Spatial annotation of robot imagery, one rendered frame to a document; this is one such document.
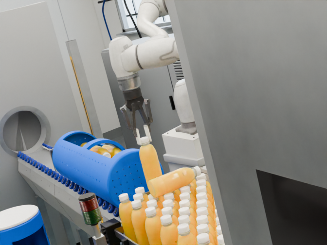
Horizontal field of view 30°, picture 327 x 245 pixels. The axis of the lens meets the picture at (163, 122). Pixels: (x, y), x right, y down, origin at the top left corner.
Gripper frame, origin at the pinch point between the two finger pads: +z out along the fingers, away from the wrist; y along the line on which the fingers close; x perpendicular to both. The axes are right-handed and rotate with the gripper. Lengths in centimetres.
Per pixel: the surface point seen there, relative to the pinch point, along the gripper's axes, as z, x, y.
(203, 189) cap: 21.1, 28.1, -8.1
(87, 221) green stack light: 16, 29, 39
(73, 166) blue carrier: 21, -66, 16
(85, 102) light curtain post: 6, -159, -26
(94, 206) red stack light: 10.9, 30.0, 35.6
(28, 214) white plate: 30, -48, 47
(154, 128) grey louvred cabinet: 66, -264, -112
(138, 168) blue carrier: 18.8, -18.4, -0.8
